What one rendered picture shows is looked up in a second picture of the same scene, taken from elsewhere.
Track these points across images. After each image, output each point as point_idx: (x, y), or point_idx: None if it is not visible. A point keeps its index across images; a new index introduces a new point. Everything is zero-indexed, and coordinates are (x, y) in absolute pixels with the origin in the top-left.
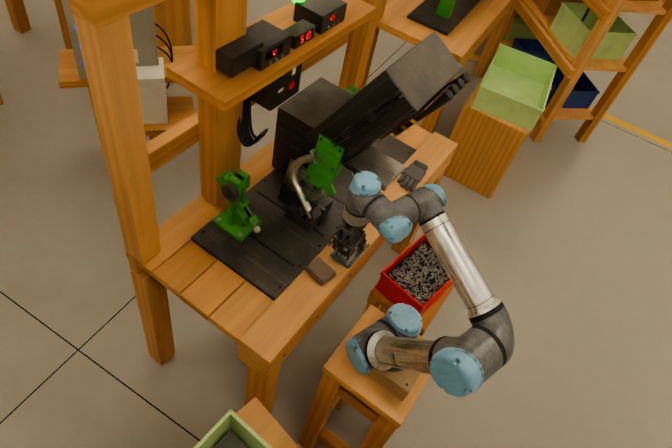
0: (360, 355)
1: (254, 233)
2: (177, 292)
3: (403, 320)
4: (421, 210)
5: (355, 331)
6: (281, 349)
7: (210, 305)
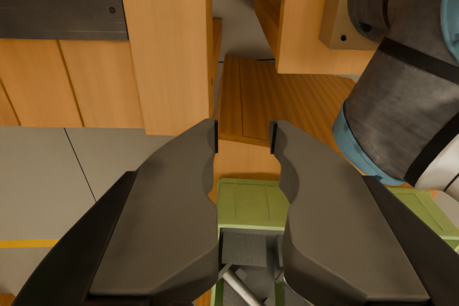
0: (393, 184)
1: None
2: (16, 126)
3: None
4: None
5: None
6: (208, 110)
7: (67, 113)
